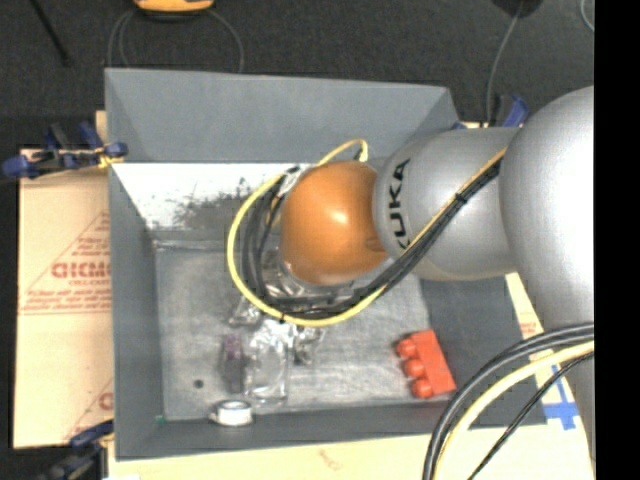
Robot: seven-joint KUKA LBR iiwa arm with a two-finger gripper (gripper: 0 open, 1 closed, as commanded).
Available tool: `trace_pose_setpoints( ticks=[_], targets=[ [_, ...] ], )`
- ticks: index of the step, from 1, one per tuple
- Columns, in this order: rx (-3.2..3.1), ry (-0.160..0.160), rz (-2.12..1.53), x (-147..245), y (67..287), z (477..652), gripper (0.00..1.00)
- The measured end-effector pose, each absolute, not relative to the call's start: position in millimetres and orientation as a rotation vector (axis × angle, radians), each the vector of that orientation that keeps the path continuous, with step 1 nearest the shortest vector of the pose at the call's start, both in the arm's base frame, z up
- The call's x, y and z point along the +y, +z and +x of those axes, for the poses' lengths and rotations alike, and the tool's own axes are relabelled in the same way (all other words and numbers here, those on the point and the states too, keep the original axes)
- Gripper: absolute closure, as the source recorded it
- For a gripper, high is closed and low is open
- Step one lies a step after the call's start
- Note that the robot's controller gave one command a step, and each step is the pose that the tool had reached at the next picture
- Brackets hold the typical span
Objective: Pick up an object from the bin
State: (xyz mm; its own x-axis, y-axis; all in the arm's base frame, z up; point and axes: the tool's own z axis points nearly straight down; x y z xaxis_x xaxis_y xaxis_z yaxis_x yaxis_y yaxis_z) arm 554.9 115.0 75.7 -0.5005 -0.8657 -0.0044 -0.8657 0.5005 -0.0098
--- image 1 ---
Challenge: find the red toy building block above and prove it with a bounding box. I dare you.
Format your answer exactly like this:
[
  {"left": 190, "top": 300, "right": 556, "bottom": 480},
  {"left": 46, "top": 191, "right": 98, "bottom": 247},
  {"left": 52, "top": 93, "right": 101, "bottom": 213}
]
[{"left": 394, "top": 329, "right": 457, "bottom": 400}]

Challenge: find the purple and grey small tool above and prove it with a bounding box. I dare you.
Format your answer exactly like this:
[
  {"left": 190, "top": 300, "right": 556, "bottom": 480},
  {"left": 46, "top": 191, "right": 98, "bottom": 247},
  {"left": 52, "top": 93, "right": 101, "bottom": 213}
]
[{"left": 219, "top": 333, "right": 248, "bottom": 392}]

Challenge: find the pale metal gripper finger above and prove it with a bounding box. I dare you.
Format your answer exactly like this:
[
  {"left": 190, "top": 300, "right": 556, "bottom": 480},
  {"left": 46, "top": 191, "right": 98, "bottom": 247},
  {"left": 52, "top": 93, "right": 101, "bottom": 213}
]
[
  {"left": 228, "top": 297, "right": 262, "bottom": 328},
  {"left": 293, "top": 325, "right": 325, "bottom": 367}
]

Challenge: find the grey metal bin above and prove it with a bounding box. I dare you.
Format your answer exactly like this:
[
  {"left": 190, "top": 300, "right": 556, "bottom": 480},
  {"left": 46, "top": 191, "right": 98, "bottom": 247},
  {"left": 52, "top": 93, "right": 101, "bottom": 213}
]
[{"left": 103, "top": 67, "right": 547, "bottom": 462}]

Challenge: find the white tape roll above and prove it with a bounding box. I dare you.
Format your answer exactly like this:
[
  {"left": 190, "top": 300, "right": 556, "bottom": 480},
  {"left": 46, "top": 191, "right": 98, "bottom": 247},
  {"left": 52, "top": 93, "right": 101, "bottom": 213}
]
[{"left": 208, "top": 399, "right": 255, "bottom": 427}]

